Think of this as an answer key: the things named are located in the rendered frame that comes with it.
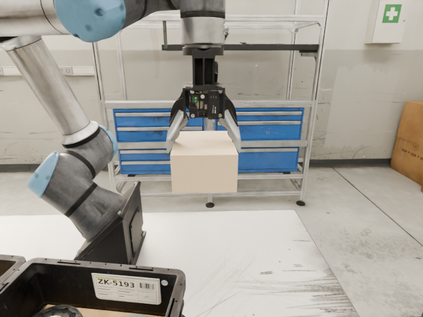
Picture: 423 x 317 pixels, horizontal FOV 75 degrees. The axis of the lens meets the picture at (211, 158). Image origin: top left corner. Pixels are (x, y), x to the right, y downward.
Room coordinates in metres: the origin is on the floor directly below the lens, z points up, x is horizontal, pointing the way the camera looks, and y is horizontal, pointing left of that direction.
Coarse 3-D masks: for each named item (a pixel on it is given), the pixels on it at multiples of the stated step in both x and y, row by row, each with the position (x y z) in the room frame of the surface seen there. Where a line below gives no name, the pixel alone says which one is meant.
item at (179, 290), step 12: (24, 264) 0.40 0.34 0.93; (36, 264) 0.40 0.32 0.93; (48, 264) 0.40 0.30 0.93; (60, 264) 0.40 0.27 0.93; (72, 264) 0.40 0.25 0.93; (84, 264) 0.40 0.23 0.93; (96, 264) 0.40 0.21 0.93; (108, 264) 0.40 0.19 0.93; (120, 264) 0.40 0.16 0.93; (12, 276) 0.37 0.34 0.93; (168, 276) 0.37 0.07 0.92; (180, 276) 0.37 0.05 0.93; (0, 288) 0.34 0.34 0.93; (180, 288) 0.34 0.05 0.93; (180, 300) 0.32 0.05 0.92; (168, 312) 0.30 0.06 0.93
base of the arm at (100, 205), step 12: (84, 192) 0.65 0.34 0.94; (96, 192) 0.67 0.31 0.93; (108, 192) 0.69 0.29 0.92; (84, 204) 0.63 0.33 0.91; (96, 204) 0.65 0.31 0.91; (108, 204) 0.65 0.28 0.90; (120, 204) 0.67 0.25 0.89; (72, 216) 0.63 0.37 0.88; (84, 216) 0.62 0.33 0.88; (96, 216) 0.62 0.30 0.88; (108, 216) 0.63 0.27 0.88; (84, 228) 0.61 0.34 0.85; (96, 228) 0.61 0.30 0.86
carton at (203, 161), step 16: (176, 144) 0.52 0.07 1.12; (192, 144) 0.52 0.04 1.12; (208, 144) 0.52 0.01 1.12; (224, 144) 0.52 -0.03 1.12; (176, 160) 0.45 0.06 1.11; (192, 160) 0.45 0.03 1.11; (208, 160) 0.45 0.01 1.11; (224, 160) 0.46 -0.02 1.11; (176, 176) 0.45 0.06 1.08; (192, 176) 0.45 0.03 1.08; (208, 176) 0.45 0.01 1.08; (224, 176) 0.46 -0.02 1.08; (176, 192) 0.45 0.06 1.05; (192, 192) 0.45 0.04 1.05; (208, 192) 0.45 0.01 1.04
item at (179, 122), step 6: (180, 114) 0.52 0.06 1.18; (186, 114) 0.53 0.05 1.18; (174, 120) 0.52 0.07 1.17; (180, 120) 0.50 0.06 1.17; (186, 120) 0.52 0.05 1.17; (174, 126) 0.52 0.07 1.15; (180, 126) 0.52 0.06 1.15; (168, 132) 0.52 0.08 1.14; (174, 132) 0.48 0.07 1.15; (168, 138) 0.51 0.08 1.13; (174, 138) 0.52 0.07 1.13; (168, 144) 0.52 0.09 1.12; (168, 150) 0.52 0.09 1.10
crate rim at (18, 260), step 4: (0, 256) 0.42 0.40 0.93; (4, 256) 0.42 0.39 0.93; (8, 256) 0.42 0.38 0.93; (12, 256) 0.42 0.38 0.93; (16, 256) 0.42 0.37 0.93; (20, 256) 0.42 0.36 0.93; (0, 260) 0.41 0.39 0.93; (4, 260) 0.41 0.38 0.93; (8, 260) 0.41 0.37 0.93; (12, 260) 0.41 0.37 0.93; (16, 260) 0.41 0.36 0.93; (20, 260) 0.41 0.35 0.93; (24, 260) 0.41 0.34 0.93; (16, 264) 0.40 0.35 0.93; (20, 264) 0.40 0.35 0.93; (12, 268) 0.39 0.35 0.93; (16, 268) 0.39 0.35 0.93; (8, 272) 0.38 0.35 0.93; (12, 272) 0.38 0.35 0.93; (4, 276) 0.37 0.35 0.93; (8, 276) 0.37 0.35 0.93; (0, 280) 0.36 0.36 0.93; (4, 280) 0.36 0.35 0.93; (0, 284) 0.35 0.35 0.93
